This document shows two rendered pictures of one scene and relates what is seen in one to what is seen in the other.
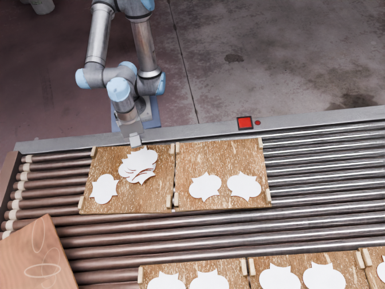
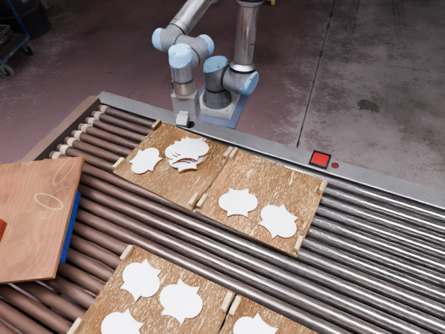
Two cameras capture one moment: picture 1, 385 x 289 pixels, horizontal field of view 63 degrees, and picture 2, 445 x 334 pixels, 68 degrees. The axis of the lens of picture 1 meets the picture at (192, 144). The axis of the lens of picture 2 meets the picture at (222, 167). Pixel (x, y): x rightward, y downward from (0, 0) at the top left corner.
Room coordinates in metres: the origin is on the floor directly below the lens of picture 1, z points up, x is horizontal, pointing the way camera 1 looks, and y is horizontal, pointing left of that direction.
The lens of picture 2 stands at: (0.00, -0.28, 2.02)
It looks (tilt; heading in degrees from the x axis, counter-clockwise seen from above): 51 degrees down; 26
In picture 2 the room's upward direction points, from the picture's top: 6 degrees counter-clockwise
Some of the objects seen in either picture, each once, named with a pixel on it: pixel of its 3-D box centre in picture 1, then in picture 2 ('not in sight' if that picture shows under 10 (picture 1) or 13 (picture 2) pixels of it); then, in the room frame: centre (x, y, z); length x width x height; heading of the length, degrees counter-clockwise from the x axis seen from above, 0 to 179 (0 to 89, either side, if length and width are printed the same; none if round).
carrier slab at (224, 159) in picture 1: (220, 172); (262, 197); (0.69, -0.10, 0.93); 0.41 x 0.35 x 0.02; 82
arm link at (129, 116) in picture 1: (125, 110); (183, 84); (0.80, 0.23, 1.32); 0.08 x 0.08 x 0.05
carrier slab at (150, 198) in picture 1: (130, 178); (174, 162); (0.74, 0.31, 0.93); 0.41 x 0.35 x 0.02; 80
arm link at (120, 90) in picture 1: (120, 94); (181, 63); (0.81, 0.22, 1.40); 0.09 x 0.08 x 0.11; 170
